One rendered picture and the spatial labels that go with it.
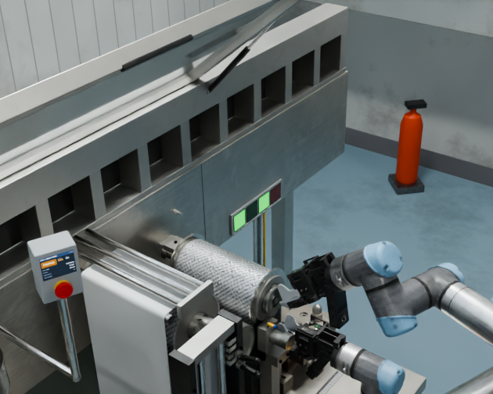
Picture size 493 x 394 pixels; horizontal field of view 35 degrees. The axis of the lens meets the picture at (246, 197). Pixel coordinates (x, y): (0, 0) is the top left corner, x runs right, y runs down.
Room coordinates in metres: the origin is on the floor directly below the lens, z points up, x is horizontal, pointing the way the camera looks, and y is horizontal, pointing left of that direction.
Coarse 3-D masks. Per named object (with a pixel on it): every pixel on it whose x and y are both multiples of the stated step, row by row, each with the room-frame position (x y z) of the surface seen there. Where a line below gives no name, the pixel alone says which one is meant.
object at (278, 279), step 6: (180, 252) 1.59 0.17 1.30; (276, 276) 1.47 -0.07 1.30; (270, 282) 1.45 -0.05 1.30; (276, 282) 1.47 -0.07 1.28; (282, 282) 1.49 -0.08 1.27; (264, 288) 1.43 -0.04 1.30; (258, 294) 1.42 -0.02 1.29; (264, 294) 1.43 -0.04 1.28; (258, 300) 1.42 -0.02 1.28; (258, 306) 1.41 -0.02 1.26; (258, 312) 1.41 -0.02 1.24; (258, 318) 1.42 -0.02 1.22; (264, 318) 1.43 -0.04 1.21
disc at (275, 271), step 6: (270, 270) 1.47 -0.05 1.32; (276, 270) 1.48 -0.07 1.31; (282, 270) 1.50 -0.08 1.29; (264, 276) 1.45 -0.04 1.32; (270, 276) 1.46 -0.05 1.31; (282, 276) 1.50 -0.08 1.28; (264, 282) 1.45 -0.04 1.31; (258, 288) 1.43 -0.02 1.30; (252, 300) 1.41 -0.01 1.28; (252, 306) 1.41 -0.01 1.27; (252, 312) 1.41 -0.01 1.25; (276, 312) 1.48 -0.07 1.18; (252, 318) 1.40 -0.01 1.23; (258, 324) 1.42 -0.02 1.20
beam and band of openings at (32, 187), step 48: (240, 48) 2.03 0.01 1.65; (288, 48) 2.10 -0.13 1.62; (336, 48) 2.35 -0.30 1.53; (192, 96) 1.77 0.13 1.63; (240, 96) 2.01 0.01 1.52; (288, 96) 2.11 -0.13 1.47; (96, 144) 1.52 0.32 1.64; (144, 144) 1.63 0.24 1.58; (192, 144) 1.86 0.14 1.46; (0, 192) 1.32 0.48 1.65; (48, 192) 1.40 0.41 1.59; (96, 192) 1.51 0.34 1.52; (144, 192) 1.62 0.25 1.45; (0, 240) 1.38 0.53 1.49
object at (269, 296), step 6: (270, 288) 1.45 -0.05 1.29; (276, 288) 1.45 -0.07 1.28; (270, 294) 1.43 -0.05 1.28; (276, 294) 1.45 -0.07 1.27; (264, 300) 1.43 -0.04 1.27; (270, 300) 1.43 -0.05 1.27; (276, 300) 1.45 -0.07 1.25; (264, 306) 1.42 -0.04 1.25; (270, 306) 1.43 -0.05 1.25; (276, 306) 1.45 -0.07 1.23; (264, 312) 1.43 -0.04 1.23; (270, 312) 1.43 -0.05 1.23
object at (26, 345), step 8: (0, 328) 1.18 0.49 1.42; (8, 336) 1.16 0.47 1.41; (16, 336) 1.15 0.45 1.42; (16, 344) 1.14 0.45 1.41; (24, 344) 1.13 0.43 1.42; (32, 352) 1.11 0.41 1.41; (40, 352) 1.11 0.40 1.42; (48, 360) 1.09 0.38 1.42; (56, 360) 1.08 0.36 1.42; (56, 368) 1.07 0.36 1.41; (64, 368) 1.06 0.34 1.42; (80, 376) 1.05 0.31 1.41
